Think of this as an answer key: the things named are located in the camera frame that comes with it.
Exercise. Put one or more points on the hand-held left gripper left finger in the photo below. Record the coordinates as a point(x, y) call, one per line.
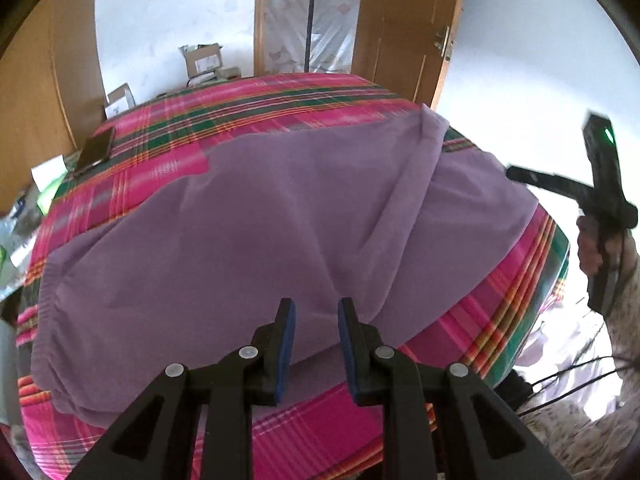
point(286, 350)

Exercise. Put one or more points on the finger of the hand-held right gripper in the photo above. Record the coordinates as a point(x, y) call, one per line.
point(550, 182)

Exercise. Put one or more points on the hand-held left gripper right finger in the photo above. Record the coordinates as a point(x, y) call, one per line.
point(345, 355)

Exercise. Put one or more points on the purple fleece pants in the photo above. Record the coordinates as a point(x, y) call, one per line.
point(275, 220)

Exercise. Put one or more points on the person's right hand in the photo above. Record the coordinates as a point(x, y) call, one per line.
point(587, 250)

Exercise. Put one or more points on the white rose printed pillow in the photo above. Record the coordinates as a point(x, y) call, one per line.
point(555, 330)

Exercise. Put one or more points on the metal door lock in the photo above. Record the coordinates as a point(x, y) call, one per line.
point(444, 42)

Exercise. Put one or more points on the wooden door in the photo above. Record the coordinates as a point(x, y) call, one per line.
point(400, 25)

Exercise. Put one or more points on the pink green plaid blanket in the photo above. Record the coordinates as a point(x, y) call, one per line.
point(310, 105)

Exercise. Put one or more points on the clear plastic sheet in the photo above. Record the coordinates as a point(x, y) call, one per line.
point(335, 25)

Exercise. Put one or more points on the black smartphone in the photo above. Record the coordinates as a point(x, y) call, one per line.
point(95, 150)

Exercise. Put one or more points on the white paper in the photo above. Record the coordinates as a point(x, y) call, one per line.
point(47, 172)

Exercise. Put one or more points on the small open cardboard box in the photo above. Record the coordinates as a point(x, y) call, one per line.
point(120, 102)

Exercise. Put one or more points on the brown cardboard box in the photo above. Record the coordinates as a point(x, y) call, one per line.
point(202, 60)

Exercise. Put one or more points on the wooden door frame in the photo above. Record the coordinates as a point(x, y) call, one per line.
point(261, 20)

